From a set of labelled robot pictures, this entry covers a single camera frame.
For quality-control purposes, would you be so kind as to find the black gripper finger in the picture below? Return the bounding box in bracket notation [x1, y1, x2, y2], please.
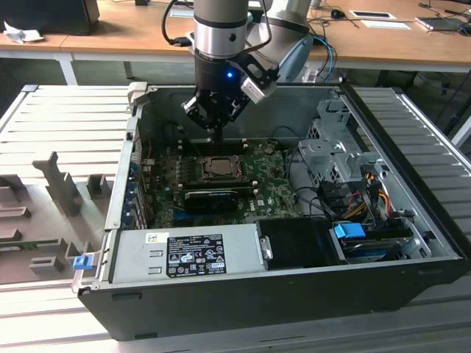
[181, 96, 219, 144]
[217, 95, 253, 144]

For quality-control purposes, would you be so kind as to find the silver green CPU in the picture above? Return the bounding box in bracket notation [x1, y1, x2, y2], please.
[210, 160, 236, 177]

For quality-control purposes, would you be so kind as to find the CPU socket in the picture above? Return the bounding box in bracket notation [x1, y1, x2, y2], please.
[194, 154, 247, 181]

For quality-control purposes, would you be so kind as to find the green motherboard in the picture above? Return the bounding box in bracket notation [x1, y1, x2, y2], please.
[141, 145, 306, 229]

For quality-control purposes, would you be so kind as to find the black graphics card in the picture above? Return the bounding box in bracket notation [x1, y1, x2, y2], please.
[183, 189, 239, 215]

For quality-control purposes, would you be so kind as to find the metal drive cage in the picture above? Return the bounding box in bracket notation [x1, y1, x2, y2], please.
[297, 98, 384, 185]

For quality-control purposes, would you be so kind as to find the wooden desk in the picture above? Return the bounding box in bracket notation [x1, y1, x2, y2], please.
[60, 0, 471, 74]
[0, 31, 79, 87]

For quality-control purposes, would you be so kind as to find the black plastic shroud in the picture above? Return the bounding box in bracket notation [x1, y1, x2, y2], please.
[255, 216, 349, 270]

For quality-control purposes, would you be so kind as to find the grey parts rack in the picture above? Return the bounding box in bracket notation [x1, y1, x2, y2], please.
[0, 150, 117, 286]

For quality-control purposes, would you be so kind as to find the grey power supply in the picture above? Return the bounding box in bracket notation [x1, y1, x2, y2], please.
[106, 224, 266, 285]

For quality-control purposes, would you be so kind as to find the blue disk carrier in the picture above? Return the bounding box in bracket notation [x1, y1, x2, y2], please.
[333, 224, 367, 246]

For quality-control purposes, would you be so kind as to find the black computer box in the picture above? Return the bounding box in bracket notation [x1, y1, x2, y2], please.
[0, 0, 101, 37]

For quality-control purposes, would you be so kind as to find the crumpled white paper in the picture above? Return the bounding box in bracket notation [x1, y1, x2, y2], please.
[2, 20, 46, 45]

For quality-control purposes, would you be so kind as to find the black grey PC case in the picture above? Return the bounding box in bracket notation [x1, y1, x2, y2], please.
[71, 82, 471, 341]

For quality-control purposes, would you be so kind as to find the grey tablet device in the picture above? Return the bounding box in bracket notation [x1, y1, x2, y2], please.
[414, 15, 467, 33]

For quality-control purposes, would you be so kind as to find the metal disk bay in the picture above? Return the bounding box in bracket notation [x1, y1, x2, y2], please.
[329, 205, 433, 266]

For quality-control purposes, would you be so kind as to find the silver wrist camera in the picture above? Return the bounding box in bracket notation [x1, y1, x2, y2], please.
[241, 75, 277, 104]

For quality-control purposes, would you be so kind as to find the black camera bracket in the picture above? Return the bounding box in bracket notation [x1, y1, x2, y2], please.
[238, 54, 280, 88]

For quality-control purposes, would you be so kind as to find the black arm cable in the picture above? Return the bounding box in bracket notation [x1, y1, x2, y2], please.
[161, 0, 196, 48]
[244, 0, 275, 52]

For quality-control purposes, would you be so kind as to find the thin red wire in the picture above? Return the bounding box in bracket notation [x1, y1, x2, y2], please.
[142, 140, 156, 172]

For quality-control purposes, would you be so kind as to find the blue cable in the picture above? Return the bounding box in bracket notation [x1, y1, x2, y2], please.
[314, 35, 339, 81]

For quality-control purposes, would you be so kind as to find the black cable bundle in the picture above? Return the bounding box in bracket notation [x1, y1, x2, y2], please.
[286, 146, 355, 221]

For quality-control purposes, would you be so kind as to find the coloured wire bundle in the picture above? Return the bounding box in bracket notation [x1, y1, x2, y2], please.
[345, 172, 395, 222]

